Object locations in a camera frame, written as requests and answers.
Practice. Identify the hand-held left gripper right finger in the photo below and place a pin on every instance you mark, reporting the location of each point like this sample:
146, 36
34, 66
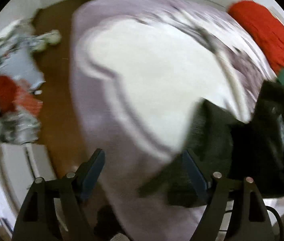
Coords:
194, 175

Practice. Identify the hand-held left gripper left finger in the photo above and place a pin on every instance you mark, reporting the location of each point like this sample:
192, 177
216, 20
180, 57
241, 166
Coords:
93, 173

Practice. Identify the black leather jacket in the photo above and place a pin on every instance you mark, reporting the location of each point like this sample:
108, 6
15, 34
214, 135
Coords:
257, 143

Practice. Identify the purple floral blanket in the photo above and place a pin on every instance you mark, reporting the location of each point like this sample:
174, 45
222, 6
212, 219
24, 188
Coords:
144, 80

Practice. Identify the floor clutter pile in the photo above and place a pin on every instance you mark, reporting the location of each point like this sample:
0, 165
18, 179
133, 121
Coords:
9, 93

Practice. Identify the small crumpled floral cloth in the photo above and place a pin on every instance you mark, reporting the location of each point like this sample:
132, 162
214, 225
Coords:
50, 39

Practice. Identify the red duvet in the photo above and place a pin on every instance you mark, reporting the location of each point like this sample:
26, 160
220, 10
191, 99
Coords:
264, 32

